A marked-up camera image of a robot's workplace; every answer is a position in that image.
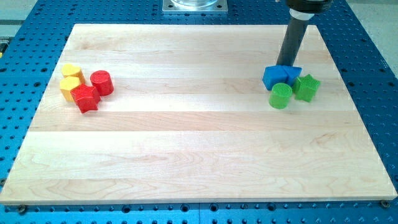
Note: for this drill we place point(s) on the black robot arm flange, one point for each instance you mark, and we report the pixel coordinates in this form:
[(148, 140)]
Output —
[(309, 6)]

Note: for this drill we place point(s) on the light wooden board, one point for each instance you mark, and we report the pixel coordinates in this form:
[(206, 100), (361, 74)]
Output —
[(189, 121)]

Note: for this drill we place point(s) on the green cylinder block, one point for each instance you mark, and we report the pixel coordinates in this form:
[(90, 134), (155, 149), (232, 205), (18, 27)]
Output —
[(280, 95)]

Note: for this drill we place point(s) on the blue cube block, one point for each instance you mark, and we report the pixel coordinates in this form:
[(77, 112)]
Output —
[(274, 75)]

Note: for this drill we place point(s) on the blue triangular block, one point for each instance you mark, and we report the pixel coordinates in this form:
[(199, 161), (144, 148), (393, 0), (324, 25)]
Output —
[(291, 73)]

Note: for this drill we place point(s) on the red cylinder block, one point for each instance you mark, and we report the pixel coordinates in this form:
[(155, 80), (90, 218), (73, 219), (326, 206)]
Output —
[(102, 81)]

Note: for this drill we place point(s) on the green star block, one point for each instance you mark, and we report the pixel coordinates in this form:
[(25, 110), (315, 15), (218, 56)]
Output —
[(305, 88)]

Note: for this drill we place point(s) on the red star block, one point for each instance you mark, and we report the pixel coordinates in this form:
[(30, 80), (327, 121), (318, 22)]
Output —
[(86, 98)]

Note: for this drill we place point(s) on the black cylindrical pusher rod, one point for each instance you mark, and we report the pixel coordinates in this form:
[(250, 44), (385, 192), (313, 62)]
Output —
[(293, 37)]

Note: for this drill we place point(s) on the yellow hexagon block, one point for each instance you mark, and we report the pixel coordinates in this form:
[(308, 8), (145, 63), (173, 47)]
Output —
[(67, 85)]

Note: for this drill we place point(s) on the yellow heart block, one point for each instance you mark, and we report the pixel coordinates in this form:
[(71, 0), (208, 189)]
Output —
[(70, 70)]

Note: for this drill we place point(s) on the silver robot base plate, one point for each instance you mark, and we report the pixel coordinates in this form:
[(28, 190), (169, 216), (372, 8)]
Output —
[(191, 6)]

